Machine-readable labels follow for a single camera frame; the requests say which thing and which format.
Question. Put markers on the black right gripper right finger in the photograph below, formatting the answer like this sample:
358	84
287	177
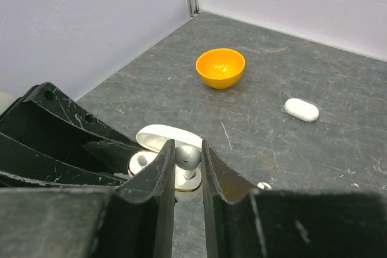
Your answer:
242	220

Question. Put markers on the orange plastic bowl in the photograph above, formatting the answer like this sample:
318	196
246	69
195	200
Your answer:
220	68

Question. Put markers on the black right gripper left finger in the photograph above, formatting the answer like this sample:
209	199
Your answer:
135	219

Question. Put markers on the white oval closed case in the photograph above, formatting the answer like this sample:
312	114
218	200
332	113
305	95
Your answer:
301	109

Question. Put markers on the white earbud charging case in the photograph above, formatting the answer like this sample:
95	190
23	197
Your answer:
153	138

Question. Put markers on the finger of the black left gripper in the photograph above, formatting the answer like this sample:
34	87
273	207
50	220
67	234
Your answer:
47	120
24	166

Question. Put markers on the white clip earbud left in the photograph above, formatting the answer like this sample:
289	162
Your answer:
264	186

